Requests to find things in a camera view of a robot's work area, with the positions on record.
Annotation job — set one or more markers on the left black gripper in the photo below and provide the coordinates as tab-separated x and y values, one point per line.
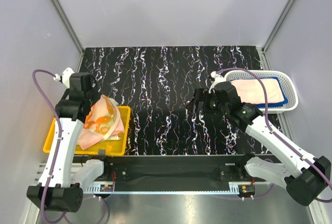
94	89

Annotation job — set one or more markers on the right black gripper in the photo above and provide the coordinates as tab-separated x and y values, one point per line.
201	95

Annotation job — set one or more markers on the orange fox pattern towel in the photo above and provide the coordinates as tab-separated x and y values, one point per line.
104	118

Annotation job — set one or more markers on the pink patterned towel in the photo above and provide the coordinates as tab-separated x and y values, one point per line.
88	138

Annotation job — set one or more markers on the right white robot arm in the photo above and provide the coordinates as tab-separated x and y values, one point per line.
303	175

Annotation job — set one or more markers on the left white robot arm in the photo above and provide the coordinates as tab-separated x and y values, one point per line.
57	188

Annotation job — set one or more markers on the pink folded towel in basket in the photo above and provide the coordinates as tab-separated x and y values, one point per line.
249	90

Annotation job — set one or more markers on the yellow plastic tray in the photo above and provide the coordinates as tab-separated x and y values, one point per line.
111	147

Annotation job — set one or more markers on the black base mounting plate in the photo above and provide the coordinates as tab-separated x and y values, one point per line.
171	174

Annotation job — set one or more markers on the blue folded towel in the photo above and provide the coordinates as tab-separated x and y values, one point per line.
275	94

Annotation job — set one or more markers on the white perforated plastic basket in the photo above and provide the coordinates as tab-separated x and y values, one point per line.
286	83

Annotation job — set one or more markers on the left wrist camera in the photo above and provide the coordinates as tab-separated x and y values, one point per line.
64	77

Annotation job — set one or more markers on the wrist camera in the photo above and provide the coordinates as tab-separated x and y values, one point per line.
64	77
216	79

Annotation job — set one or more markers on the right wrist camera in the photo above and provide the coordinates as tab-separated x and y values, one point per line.
216	79

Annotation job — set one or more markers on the slotted white cable duct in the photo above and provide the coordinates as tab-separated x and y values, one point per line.
99	189

